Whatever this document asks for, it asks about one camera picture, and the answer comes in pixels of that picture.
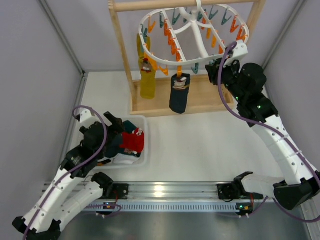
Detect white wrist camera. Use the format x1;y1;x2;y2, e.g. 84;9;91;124
223;40;248;68
76;109;97;129

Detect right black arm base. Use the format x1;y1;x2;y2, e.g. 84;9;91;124
217;182;250;201

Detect translucent plastic bin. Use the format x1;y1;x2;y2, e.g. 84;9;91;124
80;114;150;170

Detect purple cable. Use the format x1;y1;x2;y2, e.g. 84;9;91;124
216;41;320;223
22;105;123;240

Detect white clip hanger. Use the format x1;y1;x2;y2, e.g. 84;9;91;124
137;4;250;75

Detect mustard yellow sock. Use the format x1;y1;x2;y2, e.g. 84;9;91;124
136;34;151;58
138;56;156;100

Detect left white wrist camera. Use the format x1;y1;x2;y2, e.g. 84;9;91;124
76;109;97;129

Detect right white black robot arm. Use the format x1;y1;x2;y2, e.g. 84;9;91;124
205;59;320;210

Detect dark patterned sock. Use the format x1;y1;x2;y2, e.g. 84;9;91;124
104;133;123;158

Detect aluminium rail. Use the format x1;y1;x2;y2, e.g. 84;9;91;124
42;181;288;201

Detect perforated cable duct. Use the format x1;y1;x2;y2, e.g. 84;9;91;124
84;201;252;213

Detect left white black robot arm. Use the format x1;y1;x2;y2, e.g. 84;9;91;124
12;110;125;240

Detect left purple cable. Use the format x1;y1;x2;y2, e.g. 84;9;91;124
22;105;123;240

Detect mustard yellow sock right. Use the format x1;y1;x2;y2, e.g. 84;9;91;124
138;56;156;100

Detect green christmas sock in bin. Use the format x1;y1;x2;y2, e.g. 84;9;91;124
123;120;137;134

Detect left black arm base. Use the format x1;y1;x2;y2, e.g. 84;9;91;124
101;183;129;200

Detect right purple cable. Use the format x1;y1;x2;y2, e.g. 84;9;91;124
216;41;320;223

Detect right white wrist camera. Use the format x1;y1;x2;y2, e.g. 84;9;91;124
223;40;248;68

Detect dark navy sock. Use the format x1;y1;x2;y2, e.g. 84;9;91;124
169;73;191;114

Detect mustard yellow sock left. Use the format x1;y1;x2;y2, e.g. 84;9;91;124
136;34;151;58

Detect wooden hanger stand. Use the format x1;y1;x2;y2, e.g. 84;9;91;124
108;0;265;117

